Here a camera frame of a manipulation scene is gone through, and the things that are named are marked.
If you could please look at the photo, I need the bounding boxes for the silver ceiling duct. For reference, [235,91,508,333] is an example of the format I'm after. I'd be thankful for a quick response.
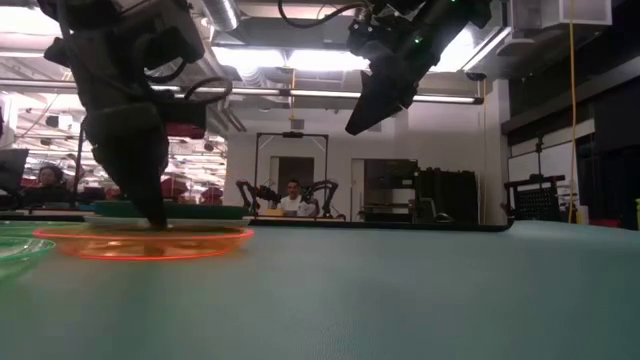
[199,0,242,32]

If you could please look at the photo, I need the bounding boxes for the black pegboard cart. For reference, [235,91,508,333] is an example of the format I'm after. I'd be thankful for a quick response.
[502,173,569,223]

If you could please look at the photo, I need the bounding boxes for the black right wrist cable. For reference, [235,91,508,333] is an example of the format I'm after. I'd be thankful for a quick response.
[277,0,372,30]

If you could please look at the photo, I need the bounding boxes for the black folding panels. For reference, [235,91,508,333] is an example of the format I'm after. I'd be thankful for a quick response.
[416,167,480,222]

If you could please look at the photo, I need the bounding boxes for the red storage shelf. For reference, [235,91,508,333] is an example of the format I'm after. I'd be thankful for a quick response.
[199,185,225,216]

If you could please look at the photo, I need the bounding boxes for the dark green plastic plate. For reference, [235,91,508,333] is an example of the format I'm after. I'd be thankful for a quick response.
[91,199,251,220]

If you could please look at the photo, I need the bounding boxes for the long ceiling light strip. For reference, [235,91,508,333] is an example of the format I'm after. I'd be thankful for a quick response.
[149,85,485,105]

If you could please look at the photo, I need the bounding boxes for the dark storage shelf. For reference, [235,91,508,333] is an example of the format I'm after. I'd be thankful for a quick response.
[363,158,419,222]

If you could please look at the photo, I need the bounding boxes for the black table frame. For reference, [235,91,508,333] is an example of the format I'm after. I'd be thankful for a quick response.
[0,209,516,233]

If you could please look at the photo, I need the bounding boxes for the white ceiling duct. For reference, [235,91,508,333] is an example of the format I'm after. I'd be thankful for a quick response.
[497,0,614,57]

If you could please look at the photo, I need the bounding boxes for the person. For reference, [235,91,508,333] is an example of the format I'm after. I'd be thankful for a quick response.
[276,178,315,218]
[20,163,74,205]

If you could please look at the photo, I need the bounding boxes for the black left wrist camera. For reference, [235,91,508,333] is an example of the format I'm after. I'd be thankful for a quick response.
[134,24,207,69]

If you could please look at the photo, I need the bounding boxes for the orange translucent plastic plate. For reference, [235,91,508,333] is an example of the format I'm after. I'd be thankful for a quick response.
[32,225,256,262]

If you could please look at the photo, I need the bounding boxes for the black tripod stand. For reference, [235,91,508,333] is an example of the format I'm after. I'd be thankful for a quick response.
[533,132,546,176]

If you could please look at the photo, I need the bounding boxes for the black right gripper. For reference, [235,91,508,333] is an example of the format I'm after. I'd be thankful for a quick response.
[344,0,451,136]

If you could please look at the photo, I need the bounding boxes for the green translucent plastic plate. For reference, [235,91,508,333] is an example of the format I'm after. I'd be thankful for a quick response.
[0,221,69,239]
[0,236,57,266]

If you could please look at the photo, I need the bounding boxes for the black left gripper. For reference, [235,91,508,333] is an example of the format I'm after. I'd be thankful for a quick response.
[43,14,209,230]

